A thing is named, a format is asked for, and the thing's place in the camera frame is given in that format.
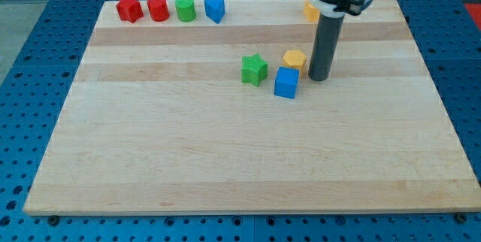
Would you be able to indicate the green star block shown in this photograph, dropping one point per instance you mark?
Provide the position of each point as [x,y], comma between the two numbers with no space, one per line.
[254,69]

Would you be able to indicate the yellow heart block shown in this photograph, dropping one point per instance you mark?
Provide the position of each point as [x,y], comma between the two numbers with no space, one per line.
[310,12]

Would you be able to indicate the red star block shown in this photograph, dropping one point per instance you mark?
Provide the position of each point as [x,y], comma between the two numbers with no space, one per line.
[129,10]

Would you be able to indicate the blue cube block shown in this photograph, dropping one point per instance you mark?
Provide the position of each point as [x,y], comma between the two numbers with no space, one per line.
[286,82]

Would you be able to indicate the yellow hexagon block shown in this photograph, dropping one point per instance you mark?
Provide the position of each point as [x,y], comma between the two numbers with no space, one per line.
[295,59]

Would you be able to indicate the light wooden board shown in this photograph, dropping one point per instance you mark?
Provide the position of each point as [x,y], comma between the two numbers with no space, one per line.
[157,122]

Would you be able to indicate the blue triangle block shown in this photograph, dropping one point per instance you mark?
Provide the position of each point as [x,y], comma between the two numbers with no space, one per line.
[215,10]

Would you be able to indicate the green cylinder block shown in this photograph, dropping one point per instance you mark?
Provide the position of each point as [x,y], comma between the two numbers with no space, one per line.
[185,10]

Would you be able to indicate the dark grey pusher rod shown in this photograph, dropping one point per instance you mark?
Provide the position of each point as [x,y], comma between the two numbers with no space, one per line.
[324,46]

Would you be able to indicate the red cylinder block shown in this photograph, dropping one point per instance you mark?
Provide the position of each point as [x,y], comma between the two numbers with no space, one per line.
[158,10]

